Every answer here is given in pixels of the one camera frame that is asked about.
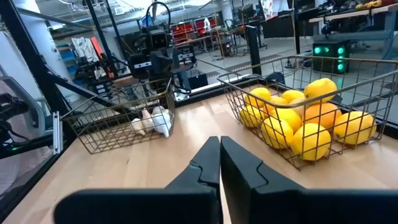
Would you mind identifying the grey office chair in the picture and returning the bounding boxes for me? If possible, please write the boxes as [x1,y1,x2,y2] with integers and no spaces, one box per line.
[0,76,47,147]

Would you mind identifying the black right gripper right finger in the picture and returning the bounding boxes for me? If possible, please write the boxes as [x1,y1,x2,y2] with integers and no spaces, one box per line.
[220,136,398,224]

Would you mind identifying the silver metal bracket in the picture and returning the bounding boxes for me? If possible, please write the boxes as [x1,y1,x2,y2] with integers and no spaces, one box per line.
[52,111,64,156]

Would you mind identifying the wooden top workbench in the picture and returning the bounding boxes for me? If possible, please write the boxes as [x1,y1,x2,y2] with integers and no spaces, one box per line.
[308,2,398,41]

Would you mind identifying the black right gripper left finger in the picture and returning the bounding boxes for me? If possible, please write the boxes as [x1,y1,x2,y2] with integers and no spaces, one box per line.
[53,136,222,224]

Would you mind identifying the red storage rack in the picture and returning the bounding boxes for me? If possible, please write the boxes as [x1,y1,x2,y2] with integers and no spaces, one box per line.
[171,17,218,44]

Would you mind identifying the black computer green lights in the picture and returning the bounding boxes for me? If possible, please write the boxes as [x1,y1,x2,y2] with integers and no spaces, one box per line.
[312,40,351,75]

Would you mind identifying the large white garlic bulb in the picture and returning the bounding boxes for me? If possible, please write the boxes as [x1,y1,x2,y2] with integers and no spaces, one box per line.
[151,106,172,139]

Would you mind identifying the orange lemon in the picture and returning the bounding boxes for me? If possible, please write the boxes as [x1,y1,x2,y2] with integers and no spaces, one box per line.
[303,102,342,129]
[263,95,289,114]

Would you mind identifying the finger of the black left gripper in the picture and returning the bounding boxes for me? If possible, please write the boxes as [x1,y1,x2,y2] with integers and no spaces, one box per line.
[158,49,170,75]
[167,47,181,74]

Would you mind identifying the gold wire basket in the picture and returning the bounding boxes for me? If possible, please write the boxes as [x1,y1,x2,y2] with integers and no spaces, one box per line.
[216,55,398,170]
[60,77,176,155]

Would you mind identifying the pale yellow lemon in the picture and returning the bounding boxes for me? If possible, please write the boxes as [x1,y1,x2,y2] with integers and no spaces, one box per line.
[289,98,307,118]

